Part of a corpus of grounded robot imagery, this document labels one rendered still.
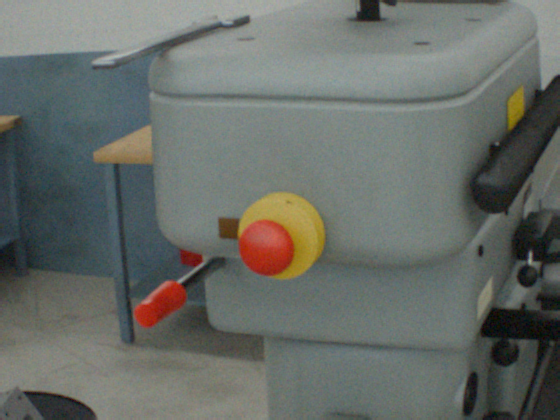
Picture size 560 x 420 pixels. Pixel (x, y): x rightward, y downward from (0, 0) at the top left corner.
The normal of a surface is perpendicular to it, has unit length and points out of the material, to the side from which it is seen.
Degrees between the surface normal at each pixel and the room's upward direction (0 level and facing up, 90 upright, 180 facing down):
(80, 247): 90
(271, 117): 90
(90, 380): 0
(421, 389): 90
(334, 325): 90
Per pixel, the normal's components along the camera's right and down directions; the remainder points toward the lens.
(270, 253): -0.29, 0.28
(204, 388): -0.05, -0.96
